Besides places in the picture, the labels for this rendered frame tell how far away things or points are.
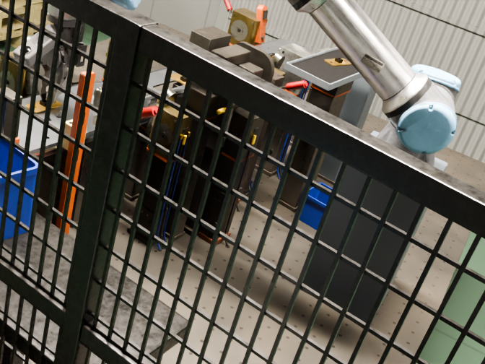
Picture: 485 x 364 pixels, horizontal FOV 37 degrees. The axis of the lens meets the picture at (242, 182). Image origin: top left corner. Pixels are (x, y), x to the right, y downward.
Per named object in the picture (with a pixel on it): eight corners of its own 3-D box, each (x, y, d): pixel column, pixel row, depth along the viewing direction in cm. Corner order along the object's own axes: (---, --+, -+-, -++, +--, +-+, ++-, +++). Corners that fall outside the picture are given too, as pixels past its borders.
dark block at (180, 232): (164, 222, 194) (200, 81, 173) (184, 235, 191) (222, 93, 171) (152, 228, 190) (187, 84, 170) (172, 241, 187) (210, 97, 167)
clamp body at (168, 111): (142, 224, 191) (171, 99, 173) (173, 245, 187) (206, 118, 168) (125, 233, 186) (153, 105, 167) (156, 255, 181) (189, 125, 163)
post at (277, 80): (234, 189, 219) (270, 68, 199) (247, 196, 217) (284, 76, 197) (224, 193, 215) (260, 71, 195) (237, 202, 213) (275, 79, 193)
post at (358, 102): (325, 169, 246) (369, 50, 225) (344, 179, 243) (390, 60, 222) (315, 175, 240) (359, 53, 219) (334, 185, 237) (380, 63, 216)
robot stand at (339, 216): (390, 287, 195) (448, 162, 176) (369, 326, 179) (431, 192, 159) (324, 254, 201) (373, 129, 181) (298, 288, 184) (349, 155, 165)
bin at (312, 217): (311, 206, 222) (320, 181, 218) (338, 222, 218) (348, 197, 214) (294, 217, 214) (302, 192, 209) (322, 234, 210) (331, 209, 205)
